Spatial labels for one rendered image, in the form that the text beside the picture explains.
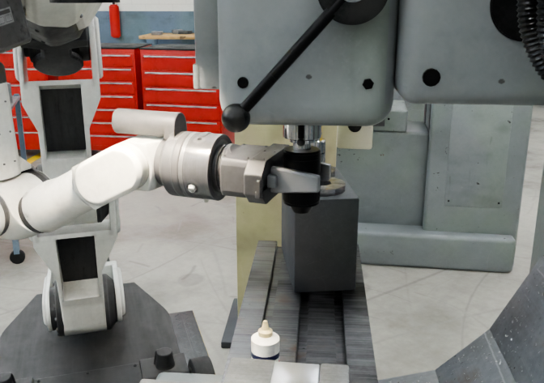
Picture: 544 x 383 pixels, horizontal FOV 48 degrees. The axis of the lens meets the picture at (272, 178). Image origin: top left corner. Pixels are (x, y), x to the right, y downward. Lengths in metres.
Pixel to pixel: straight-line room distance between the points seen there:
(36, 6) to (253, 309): 0.62
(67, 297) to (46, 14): 0.75
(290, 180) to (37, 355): 1.12
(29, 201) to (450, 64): 0.62
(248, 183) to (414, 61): 0.24
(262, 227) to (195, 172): 1.88
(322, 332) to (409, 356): 1.68
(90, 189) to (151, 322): 0.99
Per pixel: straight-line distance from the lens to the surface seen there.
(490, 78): 0.65
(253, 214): 2.64
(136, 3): 10.16
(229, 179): 0.77
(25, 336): 1.83
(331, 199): 1.13
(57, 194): 0.93
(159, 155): 0.82
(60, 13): 1.09
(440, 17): 0.64
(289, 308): 1.14
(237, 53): 0.65
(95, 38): 1.40
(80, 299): 1.59
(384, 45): 0.65
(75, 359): 1.69
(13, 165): 1.02
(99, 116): 5.79
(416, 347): 2.81
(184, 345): 2.01
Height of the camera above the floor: 1.45
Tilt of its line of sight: 17 degrees down
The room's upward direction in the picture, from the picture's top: straight up
